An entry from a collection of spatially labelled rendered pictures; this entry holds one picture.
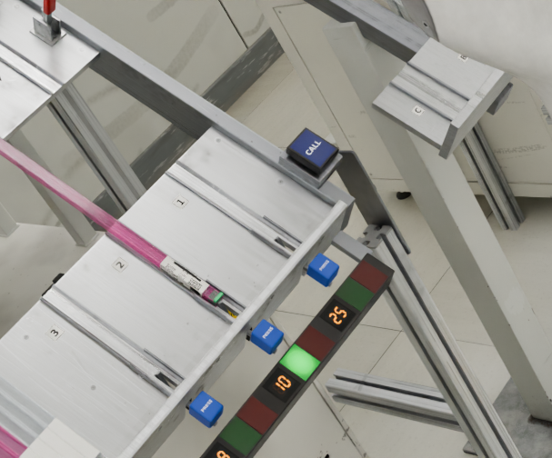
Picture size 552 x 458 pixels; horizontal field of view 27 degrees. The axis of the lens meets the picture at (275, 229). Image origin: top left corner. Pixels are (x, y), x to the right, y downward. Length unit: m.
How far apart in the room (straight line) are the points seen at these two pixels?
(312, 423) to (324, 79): 0.99
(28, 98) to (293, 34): 1.17
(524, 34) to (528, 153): 1.54
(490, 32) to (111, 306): 0.63
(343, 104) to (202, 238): 1.29
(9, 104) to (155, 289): 0.31
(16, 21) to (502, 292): 0.84
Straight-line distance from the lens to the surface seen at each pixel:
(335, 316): 1.31
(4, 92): 1.46
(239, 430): 1.24
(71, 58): 1.48
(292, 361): 1.28
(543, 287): 2.29
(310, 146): 1.36
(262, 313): 1.29
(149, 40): 3.59
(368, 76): 1.61
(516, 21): 0.81
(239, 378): 1.69
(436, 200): 1.71
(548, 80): 0.86
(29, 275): 1.95
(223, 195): 1.36
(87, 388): 1.25
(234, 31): 3.80
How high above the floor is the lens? 1.38
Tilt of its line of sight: 28 degrees down
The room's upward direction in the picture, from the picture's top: 32 degrees counter-clockwise
